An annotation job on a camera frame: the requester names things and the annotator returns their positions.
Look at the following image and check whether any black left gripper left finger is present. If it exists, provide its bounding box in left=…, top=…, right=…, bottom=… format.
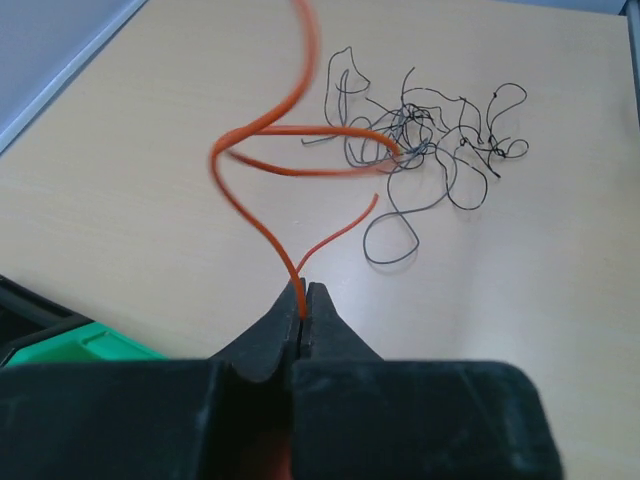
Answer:
left=211, top=281, right=301, bottom=383

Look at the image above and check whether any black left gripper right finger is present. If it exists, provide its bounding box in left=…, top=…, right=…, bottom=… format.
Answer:
left=298, top=282, right=382, bottom=361

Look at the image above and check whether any thin black wire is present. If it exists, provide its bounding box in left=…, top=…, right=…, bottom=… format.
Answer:
left=300, top=46, right=530, bottom=266

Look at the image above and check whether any green plastic bin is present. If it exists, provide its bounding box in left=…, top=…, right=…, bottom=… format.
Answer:
left=1, top=322, right=167, bottom=367

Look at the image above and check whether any black plastic bin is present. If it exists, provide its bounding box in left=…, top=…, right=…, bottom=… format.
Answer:
left=1, top=276, right=93, bottom=367

